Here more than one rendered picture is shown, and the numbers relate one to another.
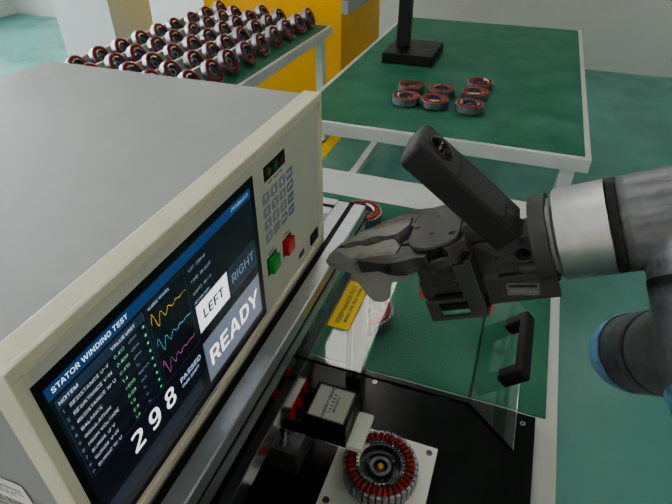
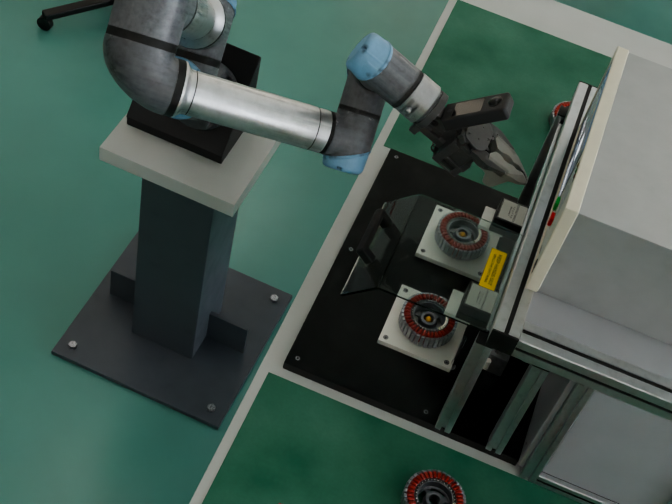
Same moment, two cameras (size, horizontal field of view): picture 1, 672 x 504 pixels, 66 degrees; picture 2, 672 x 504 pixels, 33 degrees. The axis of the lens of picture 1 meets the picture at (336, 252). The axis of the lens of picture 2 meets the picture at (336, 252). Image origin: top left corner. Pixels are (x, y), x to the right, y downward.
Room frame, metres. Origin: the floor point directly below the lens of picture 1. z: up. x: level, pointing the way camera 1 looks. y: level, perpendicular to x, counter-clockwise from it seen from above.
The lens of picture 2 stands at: (1.73, -0.55, 2.53)
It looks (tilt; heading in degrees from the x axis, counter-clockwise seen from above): 50 degrees down; 168
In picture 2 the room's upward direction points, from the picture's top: 16 degrees clockwise
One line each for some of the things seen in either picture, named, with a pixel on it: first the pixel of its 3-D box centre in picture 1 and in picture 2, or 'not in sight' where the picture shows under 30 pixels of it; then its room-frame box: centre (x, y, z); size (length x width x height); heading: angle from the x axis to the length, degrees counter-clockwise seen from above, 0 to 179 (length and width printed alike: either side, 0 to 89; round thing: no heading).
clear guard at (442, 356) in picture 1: (397, 324); (452, 272); (0.50, -0.08, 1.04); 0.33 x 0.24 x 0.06; 70
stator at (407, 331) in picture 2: (380, 468); (428, 320); (0.43, -0.07, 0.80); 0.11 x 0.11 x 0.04
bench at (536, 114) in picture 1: (455, 135); not in sight; (2.62, -0.65, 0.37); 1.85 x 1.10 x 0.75; 160
